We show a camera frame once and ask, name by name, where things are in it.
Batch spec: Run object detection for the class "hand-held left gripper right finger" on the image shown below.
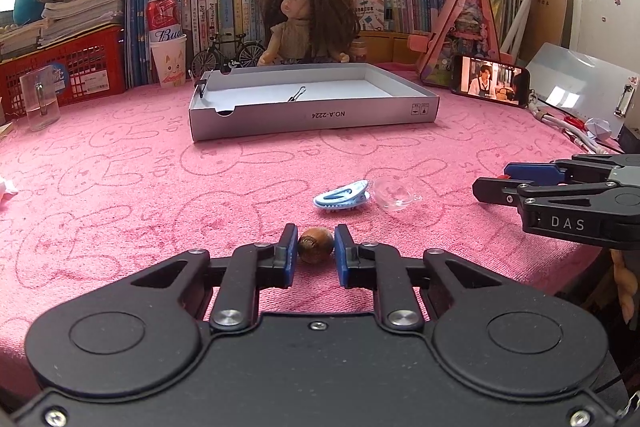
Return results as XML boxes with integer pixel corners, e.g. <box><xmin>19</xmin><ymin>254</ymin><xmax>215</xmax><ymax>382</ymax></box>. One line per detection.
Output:
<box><xmin>334</xmin><ymin>223</ymin><xmax>504</xmax><ymax>332</ymax></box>

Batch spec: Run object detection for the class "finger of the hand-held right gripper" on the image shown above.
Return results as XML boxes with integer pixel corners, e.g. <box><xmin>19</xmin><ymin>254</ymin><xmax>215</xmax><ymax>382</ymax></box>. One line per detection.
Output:
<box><xmin>504</xmin><ymin>154</ymin><xmax>640</xmax><ymax>186</ymax></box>
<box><xmin>472</xmin><ymin>177</ymin><xmax>640</xmax><ymax>208</ymax></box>

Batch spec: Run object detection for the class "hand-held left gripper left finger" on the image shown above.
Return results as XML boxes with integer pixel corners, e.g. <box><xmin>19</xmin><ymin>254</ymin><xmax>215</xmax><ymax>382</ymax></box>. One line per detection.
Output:
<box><xmin>130</xmin><ymin>223</ymin><xmax>299</xmax><ymax>332</ymax></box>

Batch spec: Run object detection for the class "brown walnut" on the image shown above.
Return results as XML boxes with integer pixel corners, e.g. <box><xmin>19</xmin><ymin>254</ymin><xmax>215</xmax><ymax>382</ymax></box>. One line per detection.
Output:
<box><xmin>298</xmin><ymin>226</ymin><xmax>335</xmax><ymax>265</ymax></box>

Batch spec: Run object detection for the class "blue hair clip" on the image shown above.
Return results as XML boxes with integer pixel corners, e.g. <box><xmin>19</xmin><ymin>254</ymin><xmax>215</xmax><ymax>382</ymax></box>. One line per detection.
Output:
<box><xmin>313</xmin><ymin>180</ymin><xmax>372</xmax><ymax>214</ymax></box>

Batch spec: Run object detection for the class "clear plastic cup lid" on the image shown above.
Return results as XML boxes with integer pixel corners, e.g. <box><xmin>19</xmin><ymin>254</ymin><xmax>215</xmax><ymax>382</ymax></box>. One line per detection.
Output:
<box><xmin>372</xmin><ymin>176</ymin><xmax>426</xmax><ymax>213</ymax></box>

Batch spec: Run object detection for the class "white shallow cardboard box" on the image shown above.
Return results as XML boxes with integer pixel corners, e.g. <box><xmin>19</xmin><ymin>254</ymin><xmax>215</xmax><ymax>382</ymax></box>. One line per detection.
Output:
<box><xmin>188</xmin><ymin>62</ymin><xmax>441</xmax><ymax>143</ymax></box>

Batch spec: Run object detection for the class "clear clipboard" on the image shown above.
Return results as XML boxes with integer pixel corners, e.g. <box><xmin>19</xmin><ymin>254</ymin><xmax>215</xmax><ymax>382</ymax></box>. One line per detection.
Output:
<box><xmin>524</xmin><ymin>42</ymin><xmax>640</xmax><ymax>138</ymax></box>

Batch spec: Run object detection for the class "black smartphone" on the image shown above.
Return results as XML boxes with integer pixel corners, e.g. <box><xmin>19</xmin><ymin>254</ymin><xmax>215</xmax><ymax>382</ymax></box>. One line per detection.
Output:
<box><xmin>451</xmin><ymin>54</ymin><xmax>531</xmax><ymax>108</ymax></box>

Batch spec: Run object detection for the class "brown cardboard envelope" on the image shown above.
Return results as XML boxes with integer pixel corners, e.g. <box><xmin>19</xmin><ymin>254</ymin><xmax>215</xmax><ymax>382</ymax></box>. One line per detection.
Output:
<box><xmin>519</xmin><ymin>0</ymin><xmax>572</xmax><ymax>68</ymax></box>

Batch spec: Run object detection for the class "pink triangular toy house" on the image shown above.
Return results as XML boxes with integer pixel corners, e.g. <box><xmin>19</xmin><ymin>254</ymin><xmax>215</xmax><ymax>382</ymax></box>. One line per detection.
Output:
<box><xmin>407</xmin><ymin>0</ymin><xmax>519</xmax><ymax>88</ymax></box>

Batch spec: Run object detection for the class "pink printed towel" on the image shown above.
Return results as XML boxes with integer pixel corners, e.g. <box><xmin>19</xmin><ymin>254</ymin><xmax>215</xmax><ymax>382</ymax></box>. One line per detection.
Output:
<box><xmin>0</xmin><ymin>61</ymin><xmax>617</xmax><ymax>360</ymax></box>

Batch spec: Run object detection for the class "tan cardboard box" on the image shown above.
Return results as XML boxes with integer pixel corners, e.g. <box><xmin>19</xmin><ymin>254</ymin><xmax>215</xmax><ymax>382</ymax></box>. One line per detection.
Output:
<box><xmin>352</xmin><ymin>31</ymin><xmax>427</xmax><ymax>66</ymax></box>

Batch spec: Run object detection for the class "small black clip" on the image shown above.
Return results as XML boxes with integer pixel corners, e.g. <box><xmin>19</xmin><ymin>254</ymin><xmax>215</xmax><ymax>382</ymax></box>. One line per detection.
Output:
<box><xmin>192</xmin><ymin>67</ymin><xmax>209</xmax><ymax>100</ymax></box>

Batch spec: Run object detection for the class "black miniature bicycle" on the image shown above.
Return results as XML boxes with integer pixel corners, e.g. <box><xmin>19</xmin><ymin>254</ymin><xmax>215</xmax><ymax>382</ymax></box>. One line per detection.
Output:
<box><xmin>192</xmin><ymin>32</ymin><xmax>269</xmax><ymax>76</ymax></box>

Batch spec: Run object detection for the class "colourful printed box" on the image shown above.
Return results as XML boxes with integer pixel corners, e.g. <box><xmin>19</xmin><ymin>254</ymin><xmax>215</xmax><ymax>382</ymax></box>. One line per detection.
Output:
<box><xmin>349</xmin><ymin>0</ymin><xmax>387</xmax><ymax>33</ymax></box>

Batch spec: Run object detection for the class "white paper cup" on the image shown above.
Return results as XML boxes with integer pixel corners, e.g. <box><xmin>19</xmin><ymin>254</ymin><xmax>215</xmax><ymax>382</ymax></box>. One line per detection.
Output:
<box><xmin>149</xmin><ymin>34</ymin><xmax>189</xmax><ymax>89</ymax></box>

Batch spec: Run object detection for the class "curly brown haired doll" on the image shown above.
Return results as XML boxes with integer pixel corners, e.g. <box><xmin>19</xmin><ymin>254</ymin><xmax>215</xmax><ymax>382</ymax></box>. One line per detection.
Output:
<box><xmin>257</xmin><ymin>0</ymin><xmax>362</xmax><ymax>68</ymax></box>

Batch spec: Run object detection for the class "row of colourful children's books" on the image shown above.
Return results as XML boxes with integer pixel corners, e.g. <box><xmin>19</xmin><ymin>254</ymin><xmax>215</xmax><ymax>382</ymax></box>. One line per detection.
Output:
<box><xmin>177</xmin><ymin>0</ymin><xmax>284</xmax><ymax>68</ymax></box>

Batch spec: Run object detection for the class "red beer can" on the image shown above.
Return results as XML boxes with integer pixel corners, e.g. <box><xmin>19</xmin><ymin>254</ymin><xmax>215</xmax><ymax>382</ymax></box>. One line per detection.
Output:
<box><xmin>145</xmin><ymin>0</ymin><xmax>182</xmax><ymax>44</ymax></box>

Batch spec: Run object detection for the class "large red plastic basket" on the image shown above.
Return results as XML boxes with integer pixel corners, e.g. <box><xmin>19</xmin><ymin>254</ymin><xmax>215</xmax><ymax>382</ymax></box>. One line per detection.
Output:
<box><xmin>0</xmin><ymin>25</ymin><xmax>127</xmax><ymax>108</ymax></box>

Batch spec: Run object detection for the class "row of thin blue booklets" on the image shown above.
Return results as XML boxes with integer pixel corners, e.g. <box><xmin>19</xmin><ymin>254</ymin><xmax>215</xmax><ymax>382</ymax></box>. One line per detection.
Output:
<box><xmin>124</xmin><ymin>0</ymin><xmax>162</xmax><ymax>89</ymax></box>

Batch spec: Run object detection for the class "clear glass mug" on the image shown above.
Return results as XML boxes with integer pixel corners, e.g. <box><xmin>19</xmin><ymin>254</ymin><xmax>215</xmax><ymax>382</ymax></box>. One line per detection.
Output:
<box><xmin>18</xmin><ymin>65</ymin><xmax>61</xmax><ymax>132</ymax></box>

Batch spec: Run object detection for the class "white cable bundle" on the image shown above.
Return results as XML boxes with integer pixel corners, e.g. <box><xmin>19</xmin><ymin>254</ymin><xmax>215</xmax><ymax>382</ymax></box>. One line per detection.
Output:
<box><xmin>529</xmin><ymin>101</ymin><xmax>622</xmax><ymax>156</ymax></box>

